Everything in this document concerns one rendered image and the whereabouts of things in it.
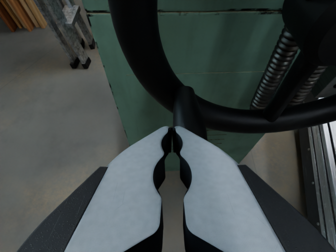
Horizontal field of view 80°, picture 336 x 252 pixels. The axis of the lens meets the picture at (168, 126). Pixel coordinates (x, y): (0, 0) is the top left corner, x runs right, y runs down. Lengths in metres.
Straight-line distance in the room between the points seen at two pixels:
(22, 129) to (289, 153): 1.30
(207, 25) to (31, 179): 0.94
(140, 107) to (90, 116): 0.66
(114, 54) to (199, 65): 0.16
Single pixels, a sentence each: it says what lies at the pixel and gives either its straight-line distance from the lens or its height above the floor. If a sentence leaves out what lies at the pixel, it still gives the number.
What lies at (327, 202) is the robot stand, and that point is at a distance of 0.88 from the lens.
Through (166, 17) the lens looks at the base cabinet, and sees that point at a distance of 0.35.
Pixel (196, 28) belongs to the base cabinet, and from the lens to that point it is 0.36.
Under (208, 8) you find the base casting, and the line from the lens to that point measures 0.35.
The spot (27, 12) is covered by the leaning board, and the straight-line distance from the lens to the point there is 1.81.
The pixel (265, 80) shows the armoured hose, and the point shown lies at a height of 0.69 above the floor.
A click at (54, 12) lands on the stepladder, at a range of 1.21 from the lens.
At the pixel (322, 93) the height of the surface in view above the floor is 0.56.
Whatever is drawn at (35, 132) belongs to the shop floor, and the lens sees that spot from 1.19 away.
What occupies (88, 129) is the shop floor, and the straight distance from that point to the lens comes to 1.08.
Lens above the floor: 0.88
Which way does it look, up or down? 58 degrees down
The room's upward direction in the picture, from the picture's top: 2 degrees clockwise
